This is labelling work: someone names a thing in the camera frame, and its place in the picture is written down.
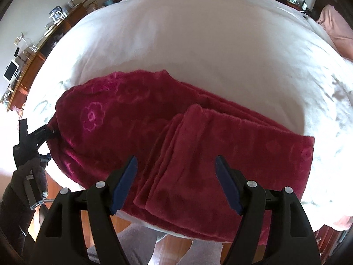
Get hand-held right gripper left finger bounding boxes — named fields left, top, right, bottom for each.
left=34, top=155, right=138, bottom=265

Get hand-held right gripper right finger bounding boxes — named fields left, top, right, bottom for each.
left=215, top=155, right=322, bottom=265

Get red fleece pants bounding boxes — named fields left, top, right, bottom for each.
left=47, top=70, right=315, bottom=240

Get person's left forearm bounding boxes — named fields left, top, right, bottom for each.
left=0, top=182, right=38, bottom=257

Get person's left hand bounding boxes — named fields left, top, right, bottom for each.
left=10, top=157, right=48, bottom=201

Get person's left leg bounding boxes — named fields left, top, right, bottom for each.
left=88, top=223, right=166, bottom=265

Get person's leg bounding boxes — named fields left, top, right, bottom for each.
left=190, top=237, right=224, bottom=265
left=88, top=223, right=166, bottom=265

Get person's right leg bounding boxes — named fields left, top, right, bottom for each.
left=190, top=237, right=224, bottom=265

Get white tablet screen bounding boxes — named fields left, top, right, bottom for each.
left=3, top=60, right=20, bottom=83

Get wooden sideboard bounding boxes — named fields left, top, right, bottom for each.
left=6, top=0, right=93, bottom=111

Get pink cloth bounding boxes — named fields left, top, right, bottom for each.
left=329, top=214, right=353, bottom=231

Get glass kettle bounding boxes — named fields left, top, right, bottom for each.
left=49, top=6, right=66, bottom=24

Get white bed blanket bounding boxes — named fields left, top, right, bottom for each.
left=21, top=0, right=353, bottom=231

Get pink pillow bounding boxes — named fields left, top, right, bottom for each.
left=317, top=4, right=353, bottom=57

